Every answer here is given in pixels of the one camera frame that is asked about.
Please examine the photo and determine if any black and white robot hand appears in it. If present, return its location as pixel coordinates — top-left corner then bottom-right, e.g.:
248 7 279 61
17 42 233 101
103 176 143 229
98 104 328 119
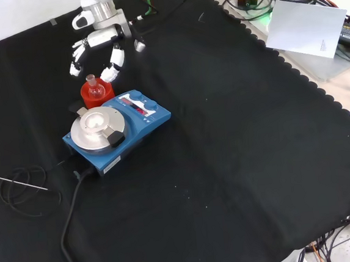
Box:
64 7 129 87

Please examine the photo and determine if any clear glass round-bottom flask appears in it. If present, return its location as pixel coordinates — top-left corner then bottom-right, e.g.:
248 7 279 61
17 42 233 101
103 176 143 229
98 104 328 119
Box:
86 72 106 101

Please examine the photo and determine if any orange ribbed flask stand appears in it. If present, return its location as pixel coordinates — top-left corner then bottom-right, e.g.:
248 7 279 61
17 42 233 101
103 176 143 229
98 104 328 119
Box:
79 76 117 111

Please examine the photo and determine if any heater with blue base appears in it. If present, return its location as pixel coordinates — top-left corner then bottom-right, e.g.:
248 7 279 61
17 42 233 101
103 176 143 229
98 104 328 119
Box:
58 86 177 181

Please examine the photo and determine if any black bench cloth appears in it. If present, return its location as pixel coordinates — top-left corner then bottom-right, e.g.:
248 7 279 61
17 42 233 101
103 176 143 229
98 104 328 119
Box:
0 0 350 262

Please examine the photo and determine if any thin steel probe rod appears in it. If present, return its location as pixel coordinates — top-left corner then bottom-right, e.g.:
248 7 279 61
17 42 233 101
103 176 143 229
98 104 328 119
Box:
0 167 49 195

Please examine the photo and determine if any pale board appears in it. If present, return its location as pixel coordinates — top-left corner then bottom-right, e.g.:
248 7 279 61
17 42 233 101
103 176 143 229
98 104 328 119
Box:
261 0 350 67

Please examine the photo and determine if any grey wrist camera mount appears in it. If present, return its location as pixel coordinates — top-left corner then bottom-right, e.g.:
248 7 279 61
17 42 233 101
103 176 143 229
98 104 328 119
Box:
114 7 148 55

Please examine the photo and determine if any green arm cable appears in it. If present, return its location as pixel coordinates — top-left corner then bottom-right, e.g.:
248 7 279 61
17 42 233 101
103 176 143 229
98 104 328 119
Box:
134 0 159 20

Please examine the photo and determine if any thin black coiled cable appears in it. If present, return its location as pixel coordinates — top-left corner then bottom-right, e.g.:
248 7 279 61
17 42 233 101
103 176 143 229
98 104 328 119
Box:
0 163 65 222

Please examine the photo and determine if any black heater power cable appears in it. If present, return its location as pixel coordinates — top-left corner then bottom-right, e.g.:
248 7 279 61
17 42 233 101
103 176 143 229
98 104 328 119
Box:
53 166 103 262

